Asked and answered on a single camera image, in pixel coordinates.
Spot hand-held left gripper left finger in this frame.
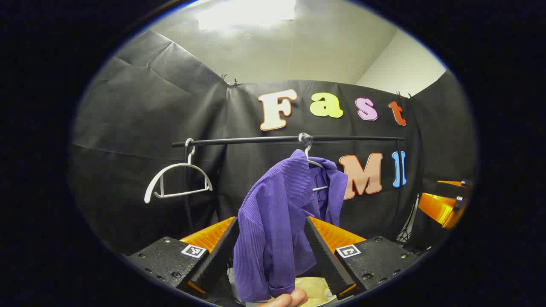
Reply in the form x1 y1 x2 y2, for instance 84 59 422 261
125 216 240 295

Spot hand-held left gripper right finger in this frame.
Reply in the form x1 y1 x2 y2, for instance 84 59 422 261
304 216 422 300

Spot cream laundry hamper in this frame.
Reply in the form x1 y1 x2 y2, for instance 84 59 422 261
273 276 337 307

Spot purple ribbed shirt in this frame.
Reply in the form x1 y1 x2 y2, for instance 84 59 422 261
233 149 349 302

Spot white clothes hanger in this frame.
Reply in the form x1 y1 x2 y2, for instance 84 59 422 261
299 133 329 191
144 138 213 204

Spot black tripod stand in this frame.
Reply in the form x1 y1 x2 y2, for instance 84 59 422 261
397 194 421 246

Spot black backdrop cloth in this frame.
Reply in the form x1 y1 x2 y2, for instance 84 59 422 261
70 30 477 256

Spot ceiling light panel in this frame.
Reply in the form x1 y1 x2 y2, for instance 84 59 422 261
196 0 297 30

